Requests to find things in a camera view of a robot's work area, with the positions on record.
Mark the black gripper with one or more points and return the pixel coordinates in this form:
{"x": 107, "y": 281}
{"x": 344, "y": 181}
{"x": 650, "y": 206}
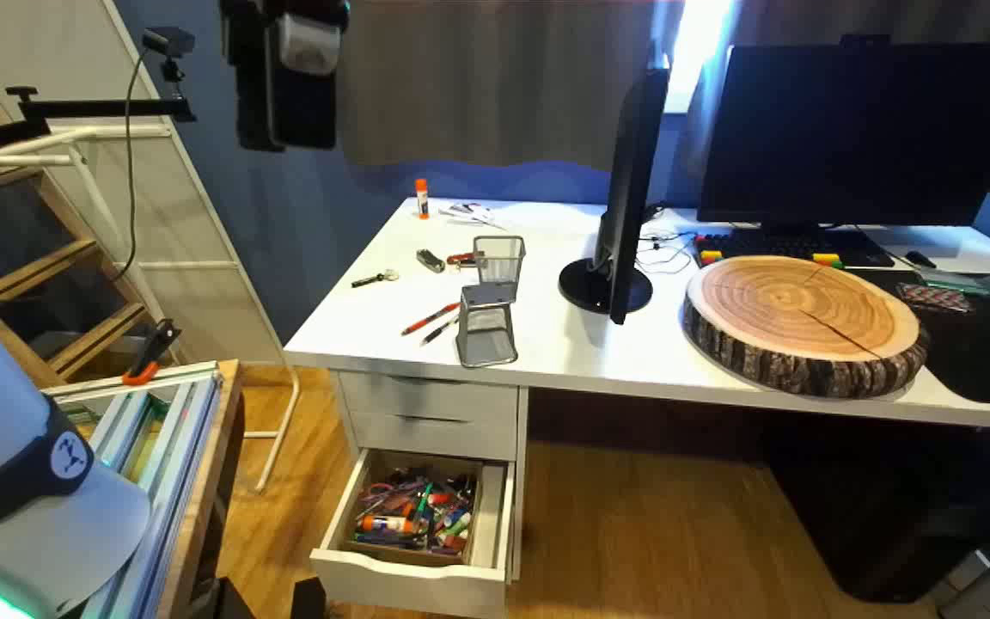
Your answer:
{"x": 254, "y": 38}

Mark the red pen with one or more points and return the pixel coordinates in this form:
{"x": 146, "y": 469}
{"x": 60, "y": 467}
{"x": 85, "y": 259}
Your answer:
{"x": 430, "y": 316}

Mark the black pen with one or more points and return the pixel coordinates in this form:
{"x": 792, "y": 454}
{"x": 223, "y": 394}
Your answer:
{"x": 439, "y": 331}

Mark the grey mesh pen holder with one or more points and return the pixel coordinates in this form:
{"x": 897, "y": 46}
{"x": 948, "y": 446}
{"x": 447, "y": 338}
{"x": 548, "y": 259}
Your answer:
{"x": 486, "y": 331}
{"x": 498, "y": 261}

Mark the glue stick orange cap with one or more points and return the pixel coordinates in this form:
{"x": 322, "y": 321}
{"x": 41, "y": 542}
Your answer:
{"x": 419, "y": 204}

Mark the white card blue print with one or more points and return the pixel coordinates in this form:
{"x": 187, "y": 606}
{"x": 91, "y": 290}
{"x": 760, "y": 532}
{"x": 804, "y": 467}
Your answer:
{"x": 457, "y": 210}

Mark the grey folding multitool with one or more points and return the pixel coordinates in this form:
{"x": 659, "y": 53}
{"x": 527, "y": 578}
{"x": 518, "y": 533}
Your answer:
{"x": 430, "y": 259}

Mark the red pocket knife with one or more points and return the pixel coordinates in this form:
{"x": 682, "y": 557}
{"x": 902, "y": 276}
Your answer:
{"x": 461, "y": 259}

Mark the red black spring clamp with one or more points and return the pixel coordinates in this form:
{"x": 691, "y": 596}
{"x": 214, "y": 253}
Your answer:
{"x": 157, "y": 345}

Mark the brown wooden ladder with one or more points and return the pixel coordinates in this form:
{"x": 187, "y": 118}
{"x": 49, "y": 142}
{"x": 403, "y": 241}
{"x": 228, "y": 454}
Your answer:
{"x": 14, "y": 288}

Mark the white closed drawer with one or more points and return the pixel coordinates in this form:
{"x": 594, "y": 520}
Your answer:
{"x": 429, "y": 417}

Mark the black monitor round stand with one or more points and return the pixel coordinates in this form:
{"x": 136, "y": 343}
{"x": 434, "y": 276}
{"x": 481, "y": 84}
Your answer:
{"x": 633, "y": 172}

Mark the stacked light blue boards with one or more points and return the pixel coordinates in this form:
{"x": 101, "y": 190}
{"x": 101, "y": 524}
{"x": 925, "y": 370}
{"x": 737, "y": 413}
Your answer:
{"x": 164, "y": 458}

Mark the wooden side table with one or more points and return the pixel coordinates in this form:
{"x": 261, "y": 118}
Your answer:
{"x": 214, "y": 483}

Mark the small yellow toy block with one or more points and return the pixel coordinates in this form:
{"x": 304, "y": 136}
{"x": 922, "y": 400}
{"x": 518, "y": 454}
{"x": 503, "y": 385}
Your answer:
{"x": 826, "y": 259}
{"x": 708, "y": 256}

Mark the white open drawer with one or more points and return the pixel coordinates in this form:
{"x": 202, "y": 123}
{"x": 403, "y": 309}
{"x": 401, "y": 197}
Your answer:
{"x": 403, "y": 586}

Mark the wood slice cushion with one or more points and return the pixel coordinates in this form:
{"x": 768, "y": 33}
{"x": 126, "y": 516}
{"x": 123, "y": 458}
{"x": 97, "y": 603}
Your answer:
{"x": 804, "y": 321}

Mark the large black monitor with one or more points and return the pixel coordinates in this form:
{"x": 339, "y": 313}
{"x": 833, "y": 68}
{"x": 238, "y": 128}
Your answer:
{"x": 862, "y": 124}

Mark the large black computer case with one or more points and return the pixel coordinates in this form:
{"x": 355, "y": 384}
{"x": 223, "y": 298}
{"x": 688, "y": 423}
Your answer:
{"x": 894, "y": 516}

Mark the small black camera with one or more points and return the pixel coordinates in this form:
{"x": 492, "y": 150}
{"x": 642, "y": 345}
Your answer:
{"x": 168, "y": 46}

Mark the white metal tube frame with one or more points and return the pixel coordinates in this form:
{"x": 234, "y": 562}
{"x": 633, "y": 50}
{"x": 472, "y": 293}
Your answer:
{"x": 60, "y": 140}

